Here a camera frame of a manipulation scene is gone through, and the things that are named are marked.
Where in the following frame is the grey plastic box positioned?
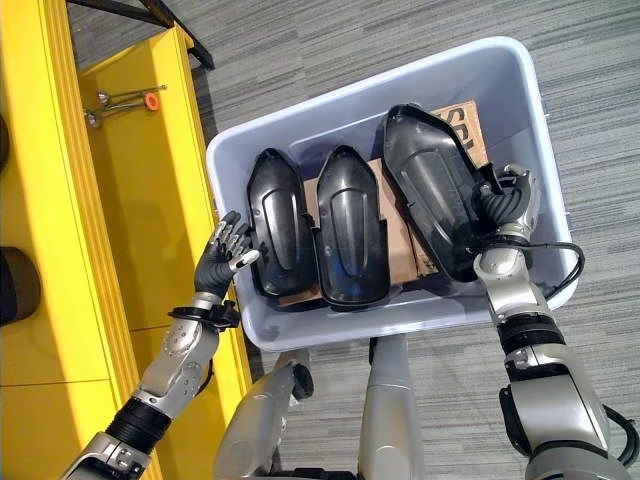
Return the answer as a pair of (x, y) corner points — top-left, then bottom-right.
(205, 35), (581, 352)

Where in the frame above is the silver robot leg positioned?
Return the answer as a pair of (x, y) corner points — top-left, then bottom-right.
(211, 347), (315, 480)
(357, 335), (414, 480)

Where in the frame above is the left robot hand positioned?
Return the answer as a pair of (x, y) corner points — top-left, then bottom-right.
(193, 210), (261, 306)

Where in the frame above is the black metal frame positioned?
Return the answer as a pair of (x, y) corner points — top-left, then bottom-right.
(65, 0), (217, 71)

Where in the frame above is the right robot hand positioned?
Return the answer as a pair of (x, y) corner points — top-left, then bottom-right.
(471, 163), (543, 240)

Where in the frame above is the silver robot right leg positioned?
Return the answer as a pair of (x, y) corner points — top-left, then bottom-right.
(357, 335), (414, 480)

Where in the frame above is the brown cardboard piece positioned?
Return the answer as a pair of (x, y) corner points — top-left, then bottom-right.
(275, 98), (490, 308)

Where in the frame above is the large black sole-shaped part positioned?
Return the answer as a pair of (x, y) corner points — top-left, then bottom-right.
(382, 103), (496, 284)

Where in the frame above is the yellow metal shelf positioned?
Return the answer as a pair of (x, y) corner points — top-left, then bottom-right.
(0, 0), (254, 480)

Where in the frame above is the dark part on shelf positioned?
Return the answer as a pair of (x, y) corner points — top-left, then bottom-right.
(0, 245), (41, 326)

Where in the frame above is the silver robot left leg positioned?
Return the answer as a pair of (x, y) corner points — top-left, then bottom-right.
(211, 347), (315, 480)

